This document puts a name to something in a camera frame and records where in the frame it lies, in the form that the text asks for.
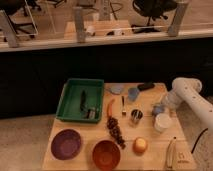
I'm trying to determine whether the wooden board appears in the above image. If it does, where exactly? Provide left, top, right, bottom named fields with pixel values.
left=42, top=83, right=196, bottom=171

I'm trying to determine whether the black office chair left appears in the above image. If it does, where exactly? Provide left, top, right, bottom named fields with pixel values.
left=0, top=0, right=41, bottom=38

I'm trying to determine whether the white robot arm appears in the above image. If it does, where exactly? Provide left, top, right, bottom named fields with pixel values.
left=155, top=77, right=213, bottom=132

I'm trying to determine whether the white plastic cup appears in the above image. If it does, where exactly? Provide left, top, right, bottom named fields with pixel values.
left=154, top=113, right=172, bottom=132

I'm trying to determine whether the dark knife in tray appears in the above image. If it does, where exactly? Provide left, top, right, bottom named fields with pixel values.
left=79, top=91, right=98, bottom=119

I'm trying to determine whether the black office chair right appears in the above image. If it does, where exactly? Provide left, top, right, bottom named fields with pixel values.
left=131, top=0, right=177, bottom=34

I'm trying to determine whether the black cable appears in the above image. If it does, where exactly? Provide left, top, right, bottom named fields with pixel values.
left=190, top=126, right=213, bottom=155

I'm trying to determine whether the grey window post middle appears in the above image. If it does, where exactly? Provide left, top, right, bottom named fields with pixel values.
left=73, top=6, right=86, bottom=43

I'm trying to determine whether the blue sponge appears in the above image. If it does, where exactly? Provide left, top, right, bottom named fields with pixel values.
left=128, top=87, right=140, bottom=102

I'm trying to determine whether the grey window post left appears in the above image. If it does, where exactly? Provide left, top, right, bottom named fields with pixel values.
left=0, top=10, right=19, bottom=48

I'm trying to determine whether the bunch of dark grapes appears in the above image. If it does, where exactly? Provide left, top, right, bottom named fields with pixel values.
left=107, top=117, right=126, bottom=149

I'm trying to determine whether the grey window post right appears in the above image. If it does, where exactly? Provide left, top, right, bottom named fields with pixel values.
left=167, top=0, right=189, bottom=37

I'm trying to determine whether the black office chair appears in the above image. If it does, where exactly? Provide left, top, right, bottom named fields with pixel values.
left=0, top=0, right=41, bottom=38
left=131, top=0, right=177, bottom=34

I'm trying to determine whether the metal cup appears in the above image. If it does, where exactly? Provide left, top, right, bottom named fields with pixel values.
left=130, top=109, right=143, bottom=126

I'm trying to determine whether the red-brown bowl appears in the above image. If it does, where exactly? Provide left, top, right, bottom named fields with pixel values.
left=92, top=140, right=120, bottom=171

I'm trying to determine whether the black rectangular object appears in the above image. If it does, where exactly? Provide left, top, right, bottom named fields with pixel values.
left=137, top=82, right=155, bottom=91

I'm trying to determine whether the yellow banana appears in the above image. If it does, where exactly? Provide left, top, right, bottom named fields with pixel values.
left=166, top=137, right=177, bottom=169

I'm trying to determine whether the green plastic tray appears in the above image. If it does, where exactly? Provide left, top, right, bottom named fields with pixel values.
left=56, top=78, right=104, bottom=123

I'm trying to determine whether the yellow apple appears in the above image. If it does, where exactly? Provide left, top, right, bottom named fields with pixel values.
left=133, top=137, right=148, bottom=154

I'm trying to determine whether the grey window post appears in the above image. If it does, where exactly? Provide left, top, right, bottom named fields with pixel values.
left=73, top=6, right=86, bottom=43
left=0, top=10, right=19, bottom=48
left=167, top=0, right=189, bottom=37

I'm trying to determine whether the purple bowl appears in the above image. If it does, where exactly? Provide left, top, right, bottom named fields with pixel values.
left=51, top=129, right=82, bottom=160

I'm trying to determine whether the translucent grey gripper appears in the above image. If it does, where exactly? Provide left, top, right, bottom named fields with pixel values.
left=152, top=92, right=181, bottom=116

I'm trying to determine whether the orange carrot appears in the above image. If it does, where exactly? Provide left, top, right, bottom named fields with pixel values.
left=107, top=99, right=115, bottom=117

